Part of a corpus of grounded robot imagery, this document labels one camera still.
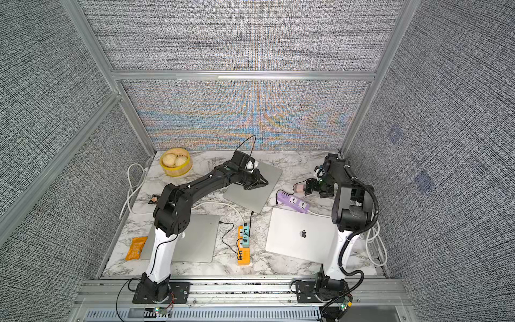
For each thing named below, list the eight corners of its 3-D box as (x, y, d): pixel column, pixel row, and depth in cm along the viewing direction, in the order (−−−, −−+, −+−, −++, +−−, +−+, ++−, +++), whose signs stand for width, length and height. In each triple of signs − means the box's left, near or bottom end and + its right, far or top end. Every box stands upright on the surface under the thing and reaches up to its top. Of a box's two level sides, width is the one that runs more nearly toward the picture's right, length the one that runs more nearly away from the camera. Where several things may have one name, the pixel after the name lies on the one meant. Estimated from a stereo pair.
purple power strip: (275, 200, 100) (276, 198, 98) (279, 192, 103) (280, 190, 101) (307, 214, 95) (308, 211, 94) (310, 205, 98) (311, 203, 96)
